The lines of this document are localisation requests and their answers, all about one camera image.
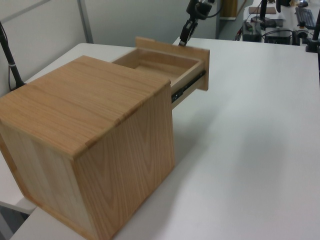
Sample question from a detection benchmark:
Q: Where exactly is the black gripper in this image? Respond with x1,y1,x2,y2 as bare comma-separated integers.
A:
178,0,214,48

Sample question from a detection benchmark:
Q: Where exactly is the wooden drawer with black handle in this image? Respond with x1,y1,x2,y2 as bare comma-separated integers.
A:
110,36,211,111

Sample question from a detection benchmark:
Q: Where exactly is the wooden drawer cabinet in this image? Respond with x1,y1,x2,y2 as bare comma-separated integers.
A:
0,55,176,240

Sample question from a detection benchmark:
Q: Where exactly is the wooden board panel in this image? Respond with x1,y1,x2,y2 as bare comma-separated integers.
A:
221,0,238,20

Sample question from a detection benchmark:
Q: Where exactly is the black electronics box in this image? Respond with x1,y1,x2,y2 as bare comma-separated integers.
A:
241,20,263,42

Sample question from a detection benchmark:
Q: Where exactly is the brown desk pad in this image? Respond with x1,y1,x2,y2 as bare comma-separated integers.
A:
248,6,277,15

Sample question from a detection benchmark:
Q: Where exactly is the black monitor stand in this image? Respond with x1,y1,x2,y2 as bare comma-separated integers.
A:
250,0,277,27

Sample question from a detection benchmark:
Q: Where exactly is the black mini computer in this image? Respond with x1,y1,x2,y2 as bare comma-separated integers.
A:
263,29,294,45

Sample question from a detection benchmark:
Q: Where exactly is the black computer keyboard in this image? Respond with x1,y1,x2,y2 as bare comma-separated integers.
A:
295,6,317,27

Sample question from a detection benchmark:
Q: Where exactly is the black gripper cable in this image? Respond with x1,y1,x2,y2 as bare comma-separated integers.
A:
206,0,225,19

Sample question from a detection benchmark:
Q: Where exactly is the black metal drawer slide rail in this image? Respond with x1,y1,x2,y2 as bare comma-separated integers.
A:
170,70,207,104

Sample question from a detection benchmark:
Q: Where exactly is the grey partition frame post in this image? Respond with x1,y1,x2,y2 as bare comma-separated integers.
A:
76,0,95,45

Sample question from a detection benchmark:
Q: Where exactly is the black camera mount clamp pole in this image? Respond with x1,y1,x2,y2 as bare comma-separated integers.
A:
304,13,320,54

